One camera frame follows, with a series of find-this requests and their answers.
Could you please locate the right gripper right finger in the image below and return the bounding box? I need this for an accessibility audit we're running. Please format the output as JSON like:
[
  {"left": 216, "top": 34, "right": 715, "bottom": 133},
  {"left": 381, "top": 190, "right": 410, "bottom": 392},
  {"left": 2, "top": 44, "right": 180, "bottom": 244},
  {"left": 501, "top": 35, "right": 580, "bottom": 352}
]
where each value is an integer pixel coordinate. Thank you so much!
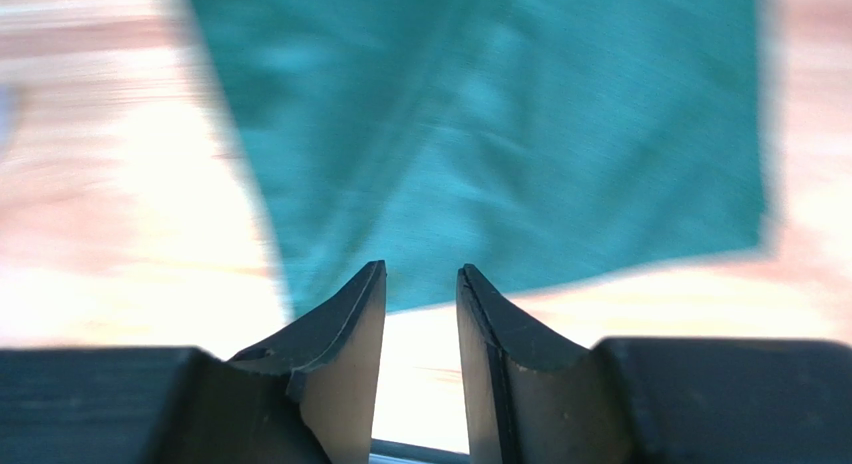
[{"left": 456, "top": 265, "right": 851, "bottom": 463}]

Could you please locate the dark green cloth napkin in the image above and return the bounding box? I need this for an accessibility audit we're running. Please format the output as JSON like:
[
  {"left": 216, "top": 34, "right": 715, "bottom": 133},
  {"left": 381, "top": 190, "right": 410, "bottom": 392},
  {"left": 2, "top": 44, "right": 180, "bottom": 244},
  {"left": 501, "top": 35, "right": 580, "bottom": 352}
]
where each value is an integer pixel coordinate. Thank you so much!
[{"left": 190, "top": 0, "right": 766, "bottom": 315}]

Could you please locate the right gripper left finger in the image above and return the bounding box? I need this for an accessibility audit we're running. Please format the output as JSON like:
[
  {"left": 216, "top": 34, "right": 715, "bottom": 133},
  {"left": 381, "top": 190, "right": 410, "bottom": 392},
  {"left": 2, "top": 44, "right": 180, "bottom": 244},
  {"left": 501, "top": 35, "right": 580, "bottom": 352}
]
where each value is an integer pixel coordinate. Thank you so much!
[{"left": 1, "top": 261, "right": 386, "bottom": 463}]

